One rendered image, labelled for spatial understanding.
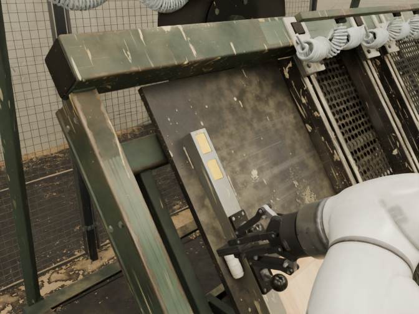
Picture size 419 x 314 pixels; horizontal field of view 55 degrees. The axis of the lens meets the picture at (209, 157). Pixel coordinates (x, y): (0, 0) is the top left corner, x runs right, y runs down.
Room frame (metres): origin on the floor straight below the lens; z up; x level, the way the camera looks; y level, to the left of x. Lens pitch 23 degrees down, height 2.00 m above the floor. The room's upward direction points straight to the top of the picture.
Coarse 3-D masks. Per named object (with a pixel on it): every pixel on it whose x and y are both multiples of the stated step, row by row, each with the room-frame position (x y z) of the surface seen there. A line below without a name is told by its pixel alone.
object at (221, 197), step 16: (192, 144) 0.90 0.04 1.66; (192, 160) 0.90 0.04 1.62; (208, 160) 0.89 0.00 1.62; (208, 176) 0.86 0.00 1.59; (224, 176) 0.88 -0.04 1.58; (208, 192) 0.86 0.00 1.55; (224, 192) 0.86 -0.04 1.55; (224, 208) 0.83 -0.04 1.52; (240, 208) 0.85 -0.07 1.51; (224, 224) 0.82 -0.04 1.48; (256, 288) 0.75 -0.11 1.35; (256, 304) 0.75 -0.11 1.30; (272, 304) 0.74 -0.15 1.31
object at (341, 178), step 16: (288, 32) 1.28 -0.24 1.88; (336, 32) 1.21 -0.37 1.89; (336, 48) 1.20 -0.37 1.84; (288, 64) 1.29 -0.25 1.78; (304, 64) 1.23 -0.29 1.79; (320, 64) 1.28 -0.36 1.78; (288, 80) 1.29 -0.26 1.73; (304, 80) 1.25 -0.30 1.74; (304, 96) 1.25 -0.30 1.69; (320, 96) 1.25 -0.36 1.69; (304, 112) 1.24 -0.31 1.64; (320, 112) 1.21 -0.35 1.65; (320, 128) 1.20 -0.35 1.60; (336, 128) 1.21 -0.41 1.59; (320, 144) 1.19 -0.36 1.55; (336, 144) 1.17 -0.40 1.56; (336, 160) 1.15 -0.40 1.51; (352, 160) 1.17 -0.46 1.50; (336, 176) 1.15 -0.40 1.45; (352, 176) 1.13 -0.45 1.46; (336, 192) 1.14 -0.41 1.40
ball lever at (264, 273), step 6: (264, 270) 0.76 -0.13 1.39; (264, 276) 0.75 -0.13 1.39; (270, 276) 0.72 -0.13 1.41; (276, 276) 0.68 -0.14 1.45; (282, 276) 0.68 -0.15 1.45; (270, 282) 0.68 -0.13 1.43; (276, 282) 0.66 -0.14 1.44; (282, 282) 0.66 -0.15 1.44; (276, 288) 0.66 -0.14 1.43; (282, 288) 0.66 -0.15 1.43
